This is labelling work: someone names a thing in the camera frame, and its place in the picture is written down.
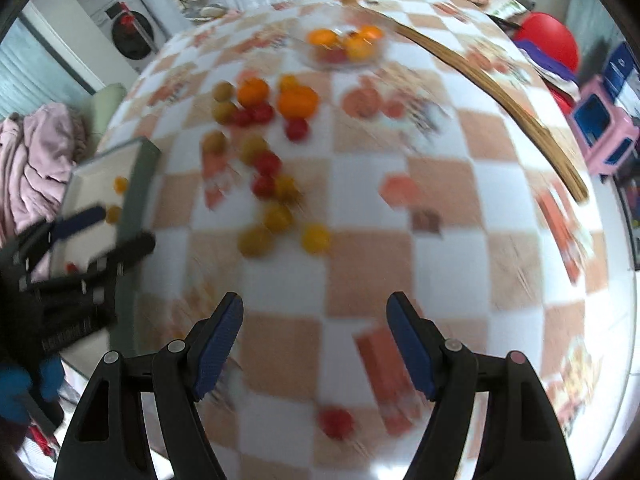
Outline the grey tray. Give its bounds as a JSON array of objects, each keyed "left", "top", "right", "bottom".
[{"left": 47, "top": 137, "right": 162, "bottom": 286}]

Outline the checkered printed tablecloth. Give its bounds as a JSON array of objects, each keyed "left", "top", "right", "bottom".
[{"left": 95, "top": 0, "right": 628, "bottom": 480}]

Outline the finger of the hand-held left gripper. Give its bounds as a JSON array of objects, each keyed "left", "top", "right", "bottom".
[
  {"left": 29, "top": 231, "right": 157, "bottom": 307},
  {"left": 0, "top": 204, "right": 107, "bottom": 282}
]

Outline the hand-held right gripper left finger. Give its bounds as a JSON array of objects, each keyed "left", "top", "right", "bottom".
[{"left": 53, "top": 292, "right": 245, "bottom": 480}]

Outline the pink plastic stool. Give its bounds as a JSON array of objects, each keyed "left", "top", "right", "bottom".
[{"left": 570, "top": 75, "right": 640, "bottom": 178}]

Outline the clear glass bowl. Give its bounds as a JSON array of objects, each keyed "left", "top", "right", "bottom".
[{"left": 299, "top": 25, "right": 390, "bottom": 71}]

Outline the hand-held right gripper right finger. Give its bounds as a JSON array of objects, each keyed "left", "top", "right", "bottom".
[{"left": 386, "top": 291, "right": 577, "bottom": 480}]

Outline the person's left hand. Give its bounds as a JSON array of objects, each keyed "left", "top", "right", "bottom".
[{"left": 0, "top": 359, "right": 67, "bottom": 427}]

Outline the pink blanket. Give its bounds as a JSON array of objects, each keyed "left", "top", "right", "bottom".
[{"left": 0, "top": 101, "right": 88, "bottom": 248}]

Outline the red chair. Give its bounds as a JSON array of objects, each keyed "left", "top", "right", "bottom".
[{"left": 514, "top": 11, "right": 581, "bottom": 111}]

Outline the long wooden strip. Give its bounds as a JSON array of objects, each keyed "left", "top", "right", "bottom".
[{"left": 392, "top": 19, "right": 590, "bottom": 203}]

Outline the pale green seat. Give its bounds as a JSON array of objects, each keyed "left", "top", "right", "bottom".
[{"left": 84, "top": 83, "right": 127, "bottom": 153}]

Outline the white appliance with black discs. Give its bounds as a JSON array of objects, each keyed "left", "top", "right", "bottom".
[{"left": 59, "top": 0, "right": 170, "bottom": 75}]

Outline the purple cloth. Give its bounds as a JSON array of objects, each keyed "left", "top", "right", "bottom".
[{"left": 515, "top": 39, "right": 578, "bottom": 86}]

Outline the blue box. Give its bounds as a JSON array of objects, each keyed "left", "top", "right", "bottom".
[{"left": 602, "top": 41, "right": 640, "bottom": 103}]

